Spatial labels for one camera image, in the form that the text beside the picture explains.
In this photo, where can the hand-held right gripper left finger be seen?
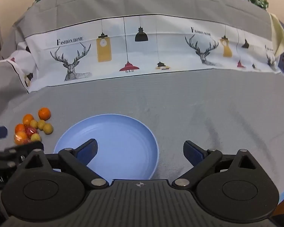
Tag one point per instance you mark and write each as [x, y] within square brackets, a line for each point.
[88, 150]

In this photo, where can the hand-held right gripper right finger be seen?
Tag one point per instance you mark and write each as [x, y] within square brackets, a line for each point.
[193, 152]

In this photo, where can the small yellow fruit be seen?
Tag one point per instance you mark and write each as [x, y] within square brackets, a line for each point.
[41, 124]
[35, 137]
[33, 124]
[48, 128]

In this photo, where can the blue plate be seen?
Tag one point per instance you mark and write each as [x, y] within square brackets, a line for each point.
[123, 141]

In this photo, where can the plastic-wrapped orange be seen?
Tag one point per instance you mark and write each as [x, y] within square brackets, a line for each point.
[20, 138]

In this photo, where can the red wrapped fruit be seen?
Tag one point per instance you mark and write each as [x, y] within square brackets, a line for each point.
[31, 130]

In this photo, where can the large orange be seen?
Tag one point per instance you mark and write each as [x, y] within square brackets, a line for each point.
[44, 113]

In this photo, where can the grey bed sheet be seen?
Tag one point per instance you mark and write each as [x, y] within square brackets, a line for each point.
[203, 111]

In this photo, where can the grey pillow with printed border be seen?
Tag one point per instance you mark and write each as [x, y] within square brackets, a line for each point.
[4, 87]

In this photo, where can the pale yellow cloth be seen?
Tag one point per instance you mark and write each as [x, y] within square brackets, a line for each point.
[279, 33]

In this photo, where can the deer-print grey duvet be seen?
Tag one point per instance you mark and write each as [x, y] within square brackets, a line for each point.
[142, 7]

